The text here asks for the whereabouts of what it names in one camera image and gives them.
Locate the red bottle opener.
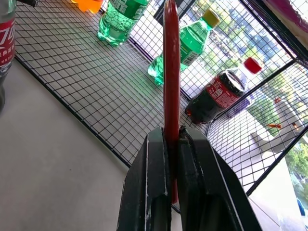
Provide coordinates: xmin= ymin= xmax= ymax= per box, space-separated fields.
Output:
xmin=162 ymin=0 xmax=181 ymax=205

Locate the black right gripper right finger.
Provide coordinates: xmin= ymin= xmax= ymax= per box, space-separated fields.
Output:
xmin=177 ymin=125 xmax=262 ymax=231

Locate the orange soda bottle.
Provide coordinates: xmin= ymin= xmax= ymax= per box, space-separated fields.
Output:
xmin=70 ymin=0 xmax=104 ymax=14

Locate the green soda bottle yellow cap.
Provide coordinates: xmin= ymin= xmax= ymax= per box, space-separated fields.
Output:
xmin=147 ymin=9 xmax=221 ymax=86

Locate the dark cola bottle red cap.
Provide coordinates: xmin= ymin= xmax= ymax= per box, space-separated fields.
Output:
xmin=184 ymin=56 xmax=263 ymax=125

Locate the black wire grid rack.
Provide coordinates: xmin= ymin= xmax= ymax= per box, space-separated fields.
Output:
xmin=9 ymin=0 xmax=308 ymax=196

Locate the glass cola bottle red label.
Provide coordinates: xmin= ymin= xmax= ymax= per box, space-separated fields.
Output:
xmin=0 ymin=0 xmax=17 ymax=116

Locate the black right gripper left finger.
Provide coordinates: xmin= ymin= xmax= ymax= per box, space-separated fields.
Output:
xmin=116 ymin=127 xmax=172 ymax=231

